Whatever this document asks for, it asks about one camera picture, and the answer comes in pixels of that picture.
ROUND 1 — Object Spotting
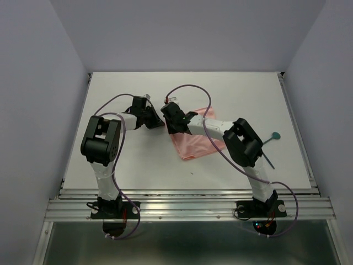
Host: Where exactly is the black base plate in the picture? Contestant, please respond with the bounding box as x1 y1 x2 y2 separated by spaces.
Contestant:
236 200 287 219
86 201 139 220

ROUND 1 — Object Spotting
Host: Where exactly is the pink satin napkin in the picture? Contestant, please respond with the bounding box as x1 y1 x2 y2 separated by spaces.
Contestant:
168 107 227 161

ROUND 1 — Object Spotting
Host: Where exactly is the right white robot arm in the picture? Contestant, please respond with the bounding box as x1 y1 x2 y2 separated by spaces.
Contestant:
161 102 278 215

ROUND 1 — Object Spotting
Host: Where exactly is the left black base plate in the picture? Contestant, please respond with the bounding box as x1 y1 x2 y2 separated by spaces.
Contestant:
86 201 139 220

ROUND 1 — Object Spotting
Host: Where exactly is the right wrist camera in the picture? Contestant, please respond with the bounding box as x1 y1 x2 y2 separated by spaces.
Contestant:
165 97 179 104

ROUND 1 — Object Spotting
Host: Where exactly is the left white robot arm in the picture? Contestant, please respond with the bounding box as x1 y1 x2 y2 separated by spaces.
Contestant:
81 94 164 219

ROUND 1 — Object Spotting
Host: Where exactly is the teal plastic spoon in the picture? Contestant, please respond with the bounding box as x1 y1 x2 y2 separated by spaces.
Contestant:
263 132 281 145

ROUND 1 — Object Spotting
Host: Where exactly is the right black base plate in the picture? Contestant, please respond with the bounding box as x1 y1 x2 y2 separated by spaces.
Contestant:
236 200 287 219

